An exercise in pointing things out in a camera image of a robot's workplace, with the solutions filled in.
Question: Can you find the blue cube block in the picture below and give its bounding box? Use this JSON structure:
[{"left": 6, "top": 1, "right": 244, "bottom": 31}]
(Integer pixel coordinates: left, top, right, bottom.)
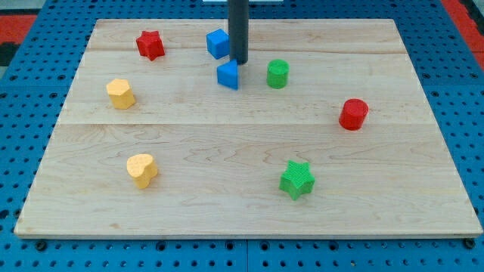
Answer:
[{"left": 206, "top": 29, "right": 230, "bottom": 59}]

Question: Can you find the blue triangle block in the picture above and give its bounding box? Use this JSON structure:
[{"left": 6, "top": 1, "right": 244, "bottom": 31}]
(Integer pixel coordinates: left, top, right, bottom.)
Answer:
[{"left": 216, "top": 60, "right": 239, "bottom": 91}]

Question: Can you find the green star block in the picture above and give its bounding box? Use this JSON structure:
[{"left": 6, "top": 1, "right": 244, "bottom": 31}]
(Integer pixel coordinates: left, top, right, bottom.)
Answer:
[{"left": 279, "top": 160, "right": 315, "bottom": 201}]

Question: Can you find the green cylinder block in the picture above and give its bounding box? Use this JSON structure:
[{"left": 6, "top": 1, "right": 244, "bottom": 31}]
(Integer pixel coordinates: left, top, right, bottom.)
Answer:
[{"left": 266, "top": 59, "right": 290, "bottom": 89}]

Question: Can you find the yellow hexagon block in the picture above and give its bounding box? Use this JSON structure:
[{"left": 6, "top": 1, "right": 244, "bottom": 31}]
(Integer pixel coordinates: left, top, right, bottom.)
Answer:
[{"left": 106, "top": 79, "right": 136, "bottom": 110}]

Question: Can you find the light wooden board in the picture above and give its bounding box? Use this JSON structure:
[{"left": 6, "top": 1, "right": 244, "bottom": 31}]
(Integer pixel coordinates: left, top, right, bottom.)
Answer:
[{"left": 14, "top": 19, "right": 482, "bottom": 240}]

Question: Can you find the red star block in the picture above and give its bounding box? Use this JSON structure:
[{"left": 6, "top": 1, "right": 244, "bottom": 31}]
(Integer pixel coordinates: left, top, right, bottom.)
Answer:
[{"left": 136, "top": 31, "right": 166, "bottom": 61}]

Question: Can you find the red cylinder block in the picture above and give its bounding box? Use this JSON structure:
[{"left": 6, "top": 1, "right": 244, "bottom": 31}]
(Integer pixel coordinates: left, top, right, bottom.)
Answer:
[{"left": 339, "top": 98, "right": 369, "bottom": 131}]

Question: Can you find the yellow heart block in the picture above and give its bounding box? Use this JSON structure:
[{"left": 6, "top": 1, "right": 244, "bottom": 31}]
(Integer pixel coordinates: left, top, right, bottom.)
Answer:
[{"left": 126, "top": 153, "right": 158, "bottom": 189}]

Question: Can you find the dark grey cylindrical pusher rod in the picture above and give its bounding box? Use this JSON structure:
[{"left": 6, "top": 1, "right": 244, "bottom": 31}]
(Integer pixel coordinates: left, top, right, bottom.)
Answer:
[{"left": 228, "top": 0, "right": 249, "bottom": 65}]

